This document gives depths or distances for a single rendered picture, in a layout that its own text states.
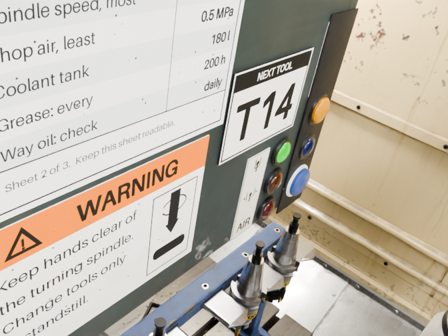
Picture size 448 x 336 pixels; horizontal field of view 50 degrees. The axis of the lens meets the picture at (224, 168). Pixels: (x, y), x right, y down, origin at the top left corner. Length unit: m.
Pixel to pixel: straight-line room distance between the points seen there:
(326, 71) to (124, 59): 0.23
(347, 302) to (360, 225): 0.23
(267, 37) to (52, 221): 0.18
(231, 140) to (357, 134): 0.94
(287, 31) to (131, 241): 0.17
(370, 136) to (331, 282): 0.46
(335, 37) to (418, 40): 0.74
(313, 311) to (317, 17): 1.14
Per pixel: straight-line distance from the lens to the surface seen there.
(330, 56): 0.42
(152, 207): 0.30
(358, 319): 1.44
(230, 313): 0.82
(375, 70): 1.19
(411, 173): 1.24
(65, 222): 0.26
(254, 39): 0.31
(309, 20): 0.37
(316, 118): 0.43
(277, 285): 0.88
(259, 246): 0.77
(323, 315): 1.43
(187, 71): 0.27
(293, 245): 0.88
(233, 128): 0.33
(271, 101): 0.36
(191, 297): 0.81
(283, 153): 0.41
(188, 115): 0.29
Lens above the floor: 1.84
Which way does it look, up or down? 34 degrees down
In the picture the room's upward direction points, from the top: 11 degrees clockwise
